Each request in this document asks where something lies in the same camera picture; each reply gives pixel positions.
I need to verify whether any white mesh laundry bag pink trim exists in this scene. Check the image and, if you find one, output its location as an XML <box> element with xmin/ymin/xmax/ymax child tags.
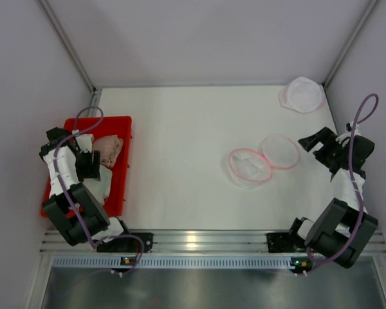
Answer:
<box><xmin>226</xmin><ymin>133</ymin><xmax>300</xmax><ymax>189</ymax></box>

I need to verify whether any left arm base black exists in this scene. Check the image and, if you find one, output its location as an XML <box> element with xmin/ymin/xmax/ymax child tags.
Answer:
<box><xmin>96</xmin><ymin>232</ymin><xmax>154</xmax><ymax>253</ymax></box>

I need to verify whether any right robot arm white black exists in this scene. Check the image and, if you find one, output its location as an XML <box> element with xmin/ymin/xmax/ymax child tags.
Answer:
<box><xmin>289</xmin><ymin>127</ymin><xmax>378</xmax><ymax>268</ymax></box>

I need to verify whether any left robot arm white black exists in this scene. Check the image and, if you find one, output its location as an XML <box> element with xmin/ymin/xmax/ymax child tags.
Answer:
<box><xmin>39</xmin><ymin>127</ymin><xmax>129</xmax><ymax>246</ymax></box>

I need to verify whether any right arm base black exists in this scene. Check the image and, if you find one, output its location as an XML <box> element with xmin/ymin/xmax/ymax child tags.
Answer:
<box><xmin>266</xmin><ymin>232</ymin><xmax>306</xmax><ymax>254</ymax></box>

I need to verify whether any pink lace bra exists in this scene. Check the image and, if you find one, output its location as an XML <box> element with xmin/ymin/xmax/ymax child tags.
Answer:
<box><xmin>93</xmin><ymin>135</ymin><xmax>124</xmax><ymax>168</ymax></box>

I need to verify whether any spare white mesh laundry bag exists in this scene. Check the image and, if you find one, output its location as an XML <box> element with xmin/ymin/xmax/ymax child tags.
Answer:
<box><xmin>279</xmin><ymin>77</ymin><xmax>325</xmax><ymax>114</ymax></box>

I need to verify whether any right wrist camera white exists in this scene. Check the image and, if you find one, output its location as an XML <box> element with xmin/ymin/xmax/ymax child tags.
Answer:
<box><xmin>336</xmin><ymin>122</ymin><xmax>361</xmax><ymax>147</ymax></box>

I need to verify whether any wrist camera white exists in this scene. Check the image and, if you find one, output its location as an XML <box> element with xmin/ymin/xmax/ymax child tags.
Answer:
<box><xmin>72</xmin><ymin>129</ymin><xmax>94</xmax><ymax>153</ymax></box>
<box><xmin>336</xmin><ymin>122</ymin><xmax>361</xmax><ymax>147</ymax></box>

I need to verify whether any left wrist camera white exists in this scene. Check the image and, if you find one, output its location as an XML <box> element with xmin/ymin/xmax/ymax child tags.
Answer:
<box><xmin>72</xmin><ymin>129</ymin><xmax>94</xmax><ymax>153</ymax></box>

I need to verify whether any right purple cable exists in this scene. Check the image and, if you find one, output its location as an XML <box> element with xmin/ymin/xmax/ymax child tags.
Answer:
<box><xmin>306</xmin><ymin>93</ymin><xmax>380</xmax><ymax>275</ymax></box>

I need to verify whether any purple cable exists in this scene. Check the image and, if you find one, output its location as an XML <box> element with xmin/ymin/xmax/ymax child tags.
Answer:
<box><xmin>51</xmin><ymin>106</ymin><xmax>144</xmax><ymax>275</ymax></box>
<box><xmin>306</xmin><ymin>93</ymin><xmax>380</xmax><ymax>275</ymax></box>

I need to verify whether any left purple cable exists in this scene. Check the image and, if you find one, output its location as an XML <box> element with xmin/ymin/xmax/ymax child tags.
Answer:
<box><xmin>51</xmin><ymin>106</ymin><xmax>144</xmax><ymax>275</ymax></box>

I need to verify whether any slotted cable duct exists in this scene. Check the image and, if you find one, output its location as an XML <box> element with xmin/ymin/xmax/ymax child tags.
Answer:
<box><xmin>53</xmin><ymin>255</ymin><xmax>311</xmax><ymax>270</ymax></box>

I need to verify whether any aluminium mounting rail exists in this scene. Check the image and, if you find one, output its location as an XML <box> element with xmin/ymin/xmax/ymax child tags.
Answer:
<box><xmin>40</xmin><ymin>229</ymin><xmax>386</xmax><ymax>255</ymax></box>

